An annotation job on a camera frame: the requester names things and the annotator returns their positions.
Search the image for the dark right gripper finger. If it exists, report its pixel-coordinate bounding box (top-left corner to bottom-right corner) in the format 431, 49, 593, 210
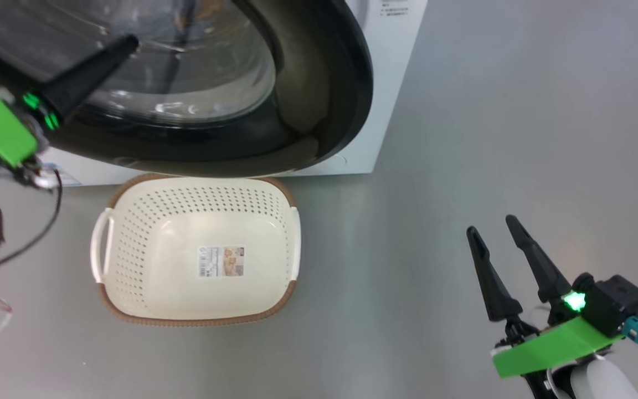
505, 214, 572, 304
466, 226, 524, 323

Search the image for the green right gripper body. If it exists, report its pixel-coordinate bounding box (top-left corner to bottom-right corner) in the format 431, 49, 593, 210
492, 293, 624, 399

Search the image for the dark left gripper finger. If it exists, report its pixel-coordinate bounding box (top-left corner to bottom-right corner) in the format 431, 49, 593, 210
35, 34, 140, 131

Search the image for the washing machine door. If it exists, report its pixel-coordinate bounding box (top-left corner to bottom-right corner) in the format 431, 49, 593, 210
0, 0, 374, 178

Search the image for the white front-load washing machine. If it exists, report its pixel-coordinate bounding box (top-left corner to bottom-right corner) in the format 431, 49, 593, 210
35, 0, 429, 188

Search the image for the blue energy label sticker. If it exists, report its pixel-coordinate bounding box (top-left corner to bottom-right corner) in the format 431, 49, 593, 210
42, 163, 85, 187

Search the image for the cream laundry basket brown rim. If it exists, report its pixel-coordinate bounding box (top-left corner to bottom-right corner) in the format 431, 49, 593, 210
90, 172, 302, 328

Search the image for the paper label inside basket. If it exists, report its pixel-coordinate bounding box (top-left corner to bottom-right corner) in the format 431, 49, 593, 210
197, 245, 246, 279

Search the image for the thin left arm cable bundle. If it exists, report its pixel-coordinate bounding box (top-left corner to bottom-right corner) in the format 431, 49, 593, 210
0, 168, 64, 340

